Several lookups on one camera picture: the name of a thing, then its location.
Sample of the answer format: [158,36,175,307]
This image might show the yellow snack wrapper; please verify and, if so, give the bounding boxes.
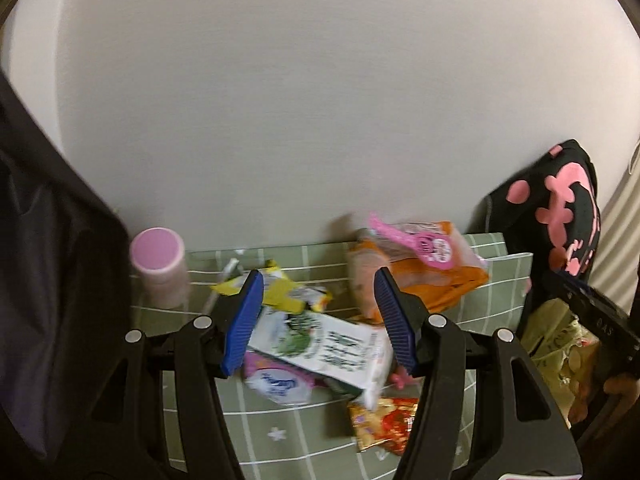
[210,260,333,313]

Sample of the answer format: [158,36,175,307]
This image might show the green checked tablecloth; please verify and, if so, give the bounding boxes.
[127,232,533,480]

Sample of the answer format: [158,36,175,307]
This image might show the pink tissue packet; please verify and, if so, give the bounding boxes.
[242,352,316,406]

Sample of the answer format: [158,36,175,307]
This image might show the black cloth with pink print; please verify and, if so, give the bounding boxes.
[482,139,601,311]

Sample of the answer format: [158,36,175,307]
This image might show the orange bread packet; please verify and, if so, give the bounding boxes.
[347,220,491,323]

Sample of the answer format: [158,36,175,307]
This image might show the beige striped curtain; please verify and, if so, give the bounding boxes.
[592,170,640,311]

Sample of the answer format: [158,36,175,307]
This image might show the pink carded toy pack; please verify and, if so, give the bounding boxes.
[367,212,466,266]

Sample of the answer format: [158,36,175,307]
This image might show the pink lidded cup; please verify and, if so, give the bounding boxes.
[129,227,191,309]

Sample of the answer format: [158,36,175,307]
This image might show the dark cloth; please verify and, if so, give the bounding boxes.
[0,72,133,480]

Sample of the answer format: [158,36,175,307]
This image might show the white green carton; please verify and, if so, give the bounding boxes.
[247,307,393,406]

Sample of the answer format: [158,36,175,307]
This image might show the person's right hand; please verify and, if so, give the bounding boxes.
[569,372,640,426]

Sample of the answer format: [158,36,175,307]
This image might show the white straw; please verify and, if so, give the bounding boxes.
[202,258,240,313]

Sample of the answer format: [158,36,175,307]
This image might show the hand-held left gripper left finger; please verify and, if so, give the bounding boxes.
[52,269,265,480]

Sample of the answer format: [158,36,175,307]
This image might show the red gold snack wrapper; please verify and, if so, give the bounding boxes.
[347,397,420,456]

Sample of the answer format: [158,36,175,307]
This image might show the yellow-green plastic bag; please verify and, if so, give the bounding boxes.
[520,297,601,426]

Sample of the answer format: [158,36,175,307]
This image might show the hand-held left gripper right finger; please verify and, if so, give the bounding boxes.
[374,266,583,480]

